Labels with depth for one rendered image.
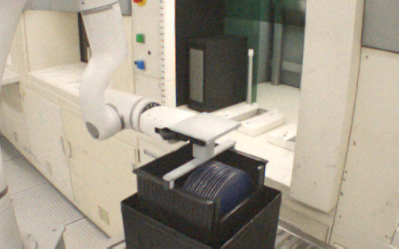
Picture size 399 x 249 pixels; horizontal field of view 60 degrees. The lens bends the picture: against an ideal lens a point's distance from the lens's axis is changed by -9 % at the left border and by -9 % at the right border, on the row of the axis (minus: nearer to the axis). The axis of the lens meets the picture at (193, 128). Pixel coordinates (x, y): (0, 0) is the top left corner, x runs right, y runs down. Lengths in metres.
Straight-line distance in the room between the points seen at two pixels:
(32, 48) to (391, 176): 2.34
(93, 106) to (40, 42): 1.89
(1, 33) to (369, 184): 0.89
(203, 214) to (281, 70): 1.41
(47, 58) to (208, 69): 1.50
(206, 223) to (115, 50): 0.43
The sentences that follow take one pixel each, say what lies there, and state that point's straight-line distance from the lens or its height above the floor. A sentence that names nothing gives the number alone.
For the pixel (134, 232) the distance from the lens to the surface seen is 0.88.
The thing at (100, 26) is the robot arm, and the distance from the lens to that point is 0.86.
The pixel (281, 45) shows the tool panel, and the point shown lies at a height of 1.09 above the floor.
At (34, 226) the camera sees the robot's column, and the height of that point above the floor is 0.76.
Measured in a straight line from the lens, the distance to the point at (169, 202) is 0.79.
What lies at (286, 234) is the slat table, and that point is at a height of 0.76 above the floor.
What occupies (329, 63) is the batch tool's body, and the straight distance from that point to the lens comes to 0.86.
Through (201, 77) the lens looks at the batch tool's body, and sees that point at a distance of 1.54.
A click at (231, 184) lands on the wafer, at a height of 0.99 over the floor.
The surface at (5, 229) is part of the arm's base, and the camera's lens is 0.98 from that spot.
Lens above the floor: 1.40
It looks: 22 degrees down
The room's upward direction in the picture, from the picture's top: straight up
